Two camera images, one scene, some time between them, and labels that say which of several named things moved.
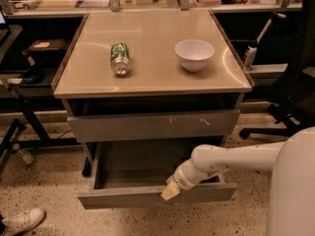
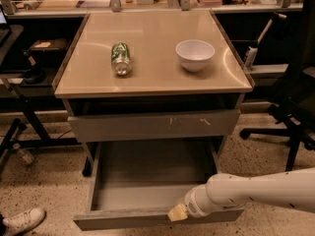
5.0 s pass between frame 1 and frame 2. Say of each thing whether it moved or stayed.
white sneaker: stayed
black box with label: stayed
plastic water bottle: stayed
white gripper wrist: moved
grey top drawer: stayed
